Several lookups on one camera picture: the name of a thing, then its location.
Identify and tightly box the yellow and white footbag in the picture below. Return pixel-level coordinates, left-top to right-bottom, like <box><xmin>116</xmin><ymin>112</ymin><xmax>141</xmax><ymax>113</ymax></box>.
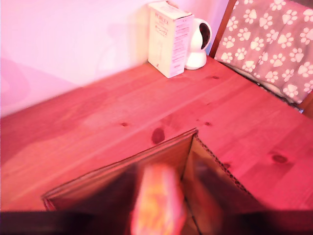
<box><xmin>130</xmin><ymin>163</ymin><xmax>188</xmax><ymax>235</ymax></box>

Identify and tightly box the cardboard dice tower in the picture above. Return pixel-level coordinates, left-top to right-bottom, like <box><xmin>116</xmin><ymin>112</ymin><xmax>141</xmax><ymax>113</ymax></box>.
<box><xmin>41</xmin><ymin>128</ymin><xmax>255</xmax><ymax>235</ymax></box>

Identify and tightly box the grey paw print cloth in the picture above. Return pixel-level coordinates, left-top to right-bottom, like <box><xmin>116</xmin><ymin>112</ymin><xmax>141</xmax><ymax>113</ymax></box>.
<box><xmin>214</xmin><ymin>0</ymin><xmax>313</xmax><ymax>105</ymax></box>

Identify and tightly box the cream printed carton box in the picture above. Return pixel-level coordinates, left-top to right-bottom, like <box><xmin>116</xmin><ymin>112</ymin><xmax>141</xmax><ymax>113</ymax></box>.
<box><xmin>147</xmin><ymin>0</ymin><xmax>195</xmax><ymax>79</ymax></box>

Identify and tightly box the small white round camera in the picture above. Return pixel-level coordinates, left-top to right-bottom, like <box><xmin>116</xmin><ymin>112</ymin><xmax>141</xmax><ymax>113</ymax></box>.
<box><xmin>184</xmin><ymin>18</ymin><xmax>213</xmax><ymax>71</ymax></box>

